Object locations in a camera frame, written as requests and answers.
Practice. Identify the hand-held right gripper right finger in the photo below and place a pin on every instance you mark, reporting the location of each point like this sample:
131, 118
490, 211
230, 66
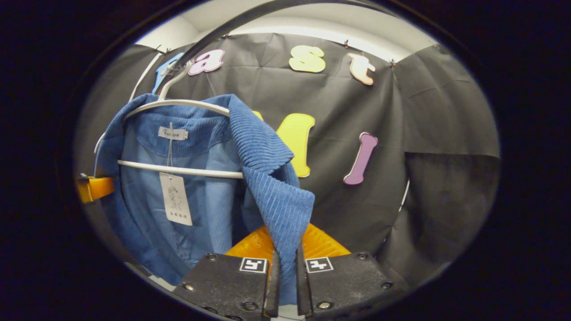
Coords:
343, 281

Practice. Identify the white plastic clothes hanger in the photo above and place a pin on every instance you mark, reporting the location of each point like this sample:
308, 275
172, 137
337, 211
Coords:
192, 171

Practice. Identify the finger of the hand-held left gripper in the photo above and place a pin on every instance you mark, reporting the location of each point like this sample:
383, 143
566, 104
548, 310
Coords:
96, 187

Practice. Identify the black backdrop cloth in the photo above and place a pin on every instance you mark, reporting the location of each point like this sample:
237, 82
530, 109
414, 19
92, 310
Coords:
424, 111

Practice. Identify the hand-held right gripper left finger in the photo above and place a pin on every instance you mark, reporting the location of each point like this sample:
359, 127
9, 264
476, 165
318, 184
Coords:
232, 285

